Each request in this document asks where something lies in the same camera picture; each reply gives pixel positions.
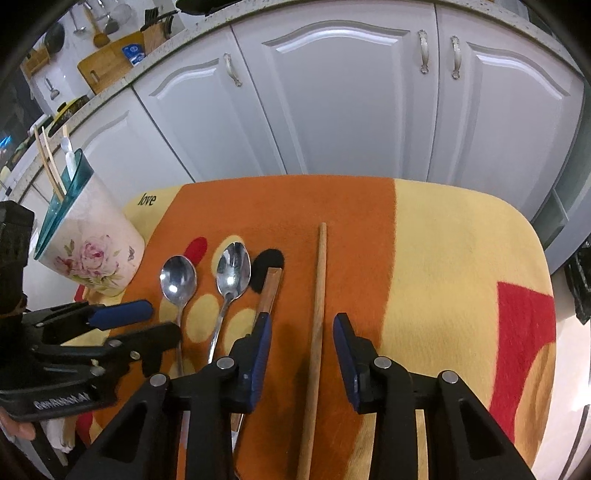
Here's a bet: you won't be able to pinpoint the steel spoon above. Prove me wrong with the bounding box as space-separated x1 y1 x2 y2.
207 241 252 364
158 254 198 377

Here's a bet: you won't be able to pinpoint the long wooden chopstick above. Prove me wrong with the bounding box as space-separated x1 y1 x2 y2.
297 223 328 480

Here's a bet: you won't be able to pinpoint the left hand white glove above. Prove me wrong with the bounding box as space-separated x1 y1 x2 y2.
0 408 36 441

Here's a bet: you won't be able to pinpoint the floral utensil holder teal rim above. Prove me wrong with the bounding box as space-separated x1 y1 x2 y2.
34 149 145 296

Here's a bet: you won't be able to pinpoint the orange yellow fleece blanket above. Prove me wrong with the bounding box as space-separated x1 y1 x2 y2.
70 176 556 479

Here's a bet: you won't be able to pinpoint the bamboo chopstick in holder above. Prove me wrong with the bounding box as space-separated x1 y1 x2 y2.
42 127 66 196
34 129 64 202

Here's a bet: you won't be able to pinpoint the yellow lidded black casserole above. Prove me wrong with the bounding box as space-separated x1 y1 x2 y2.
47 95 89 137

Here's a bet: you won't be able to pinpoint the hanging peeler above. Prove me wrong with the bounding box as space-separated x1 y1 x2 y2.
44 77 60 100

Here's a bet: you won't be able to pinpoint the wooden cutting board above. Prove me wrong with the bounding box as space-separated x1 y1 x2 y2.
77 31 144 95

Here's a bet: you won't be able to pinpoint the wooden hanging utensil basket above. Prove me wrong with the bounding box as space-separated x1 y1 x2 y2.
21 44 50 80

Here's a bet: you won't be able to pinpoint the blue white salt bag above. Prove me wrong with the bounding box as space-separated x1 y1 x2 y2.
122 43 145 66

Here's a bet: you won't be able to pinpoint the hanging black frying pan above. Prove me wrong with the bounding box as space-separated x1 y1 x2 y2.
43 22 65 56

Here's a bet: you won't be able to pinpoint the hanging wooden spatula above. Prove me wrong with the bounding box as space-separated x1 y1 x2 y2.
84 3 110 49

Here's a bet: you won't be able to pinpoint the hanging steel ladle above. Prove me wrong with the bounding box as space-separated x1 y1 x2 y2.
68 9 86 37

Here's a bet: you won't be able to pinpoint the wooden knife block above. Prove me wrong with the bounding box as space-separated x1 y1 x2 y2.
140 8 178 55

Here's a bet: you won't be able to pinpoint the hanging mesh strainer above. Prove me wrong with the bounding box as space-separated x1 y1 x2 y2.
110 1 133 26

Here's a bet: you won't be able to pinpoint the middle cabinet door handle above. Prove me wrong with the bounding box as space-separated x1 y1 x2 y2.
418 30 430 75

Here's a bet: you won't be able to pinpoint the cabinet door handle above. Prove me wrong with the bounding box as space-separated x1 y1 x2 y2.
222 53 242 88
418 30 430 75
451 36 462 80

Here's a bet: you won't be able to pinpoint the left cabinet door handle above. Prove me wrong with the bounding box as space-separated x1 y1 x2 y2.
222 53 242 88

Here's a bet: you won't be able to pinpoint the right cabinet door handle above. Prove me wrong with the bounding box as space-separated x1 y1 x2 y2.
451 36 462 80

